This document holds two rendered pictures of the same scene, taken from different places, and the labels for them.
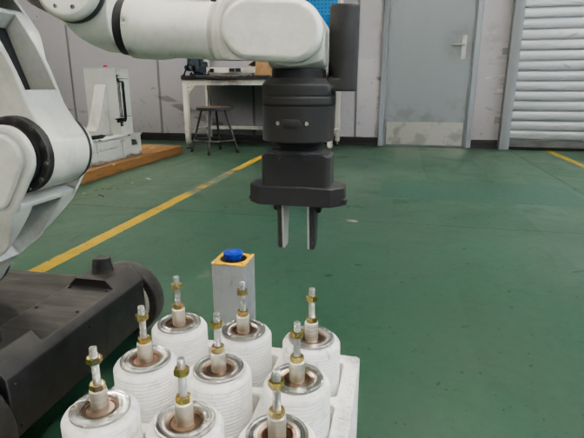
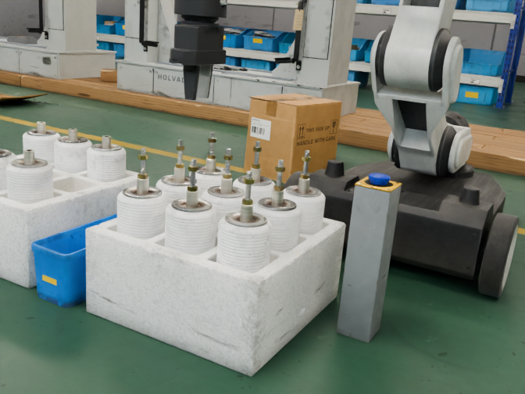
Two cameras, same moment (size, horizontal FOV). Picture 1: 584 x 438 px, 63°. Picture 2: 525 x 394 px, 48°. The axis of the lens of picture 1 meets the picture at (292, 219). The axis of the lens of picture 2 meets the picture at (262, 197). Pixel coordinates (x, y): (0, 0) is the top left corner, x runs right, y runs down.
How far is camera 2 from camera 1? 1.40 m
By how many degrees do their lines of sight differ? 100
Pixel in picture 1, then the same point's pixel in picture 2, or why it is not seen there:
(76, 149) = (411, 58)
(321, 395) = (168, 211)
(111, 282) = (444, 206)
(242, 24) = not seen: outside the picture
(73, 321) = not seen: hidden behind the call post
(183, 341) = not seen: hidden behind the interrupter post
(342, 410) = (186, 256)
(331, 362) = (220, 234)
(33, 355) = (328, 192)
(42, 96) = (416, 12)
